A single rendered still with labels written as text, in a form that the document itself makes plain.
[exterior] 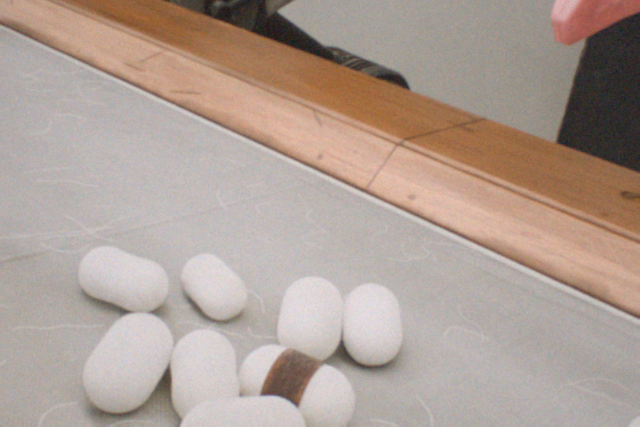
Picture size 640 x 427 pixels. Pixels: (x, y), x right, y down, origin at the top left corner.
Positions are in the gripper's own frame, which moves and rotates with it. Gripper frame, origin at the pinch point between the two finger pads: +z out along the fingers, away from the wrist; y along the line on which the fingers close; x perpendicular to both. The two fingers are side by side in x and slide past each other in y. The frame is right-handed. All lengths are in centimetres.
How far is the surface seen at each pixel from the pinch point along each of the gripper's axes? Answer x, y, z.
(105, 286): -1.2, -7.8, 17.8
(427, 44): 158, -127, -111
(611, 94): 156, -70, -112
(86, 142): 5.4, -21.8, 11.5
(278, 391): -1.6, 0.6, 17.6
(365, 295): 2.0, -1.1, 12.6
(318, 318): 0.3, -1.0, 14.6
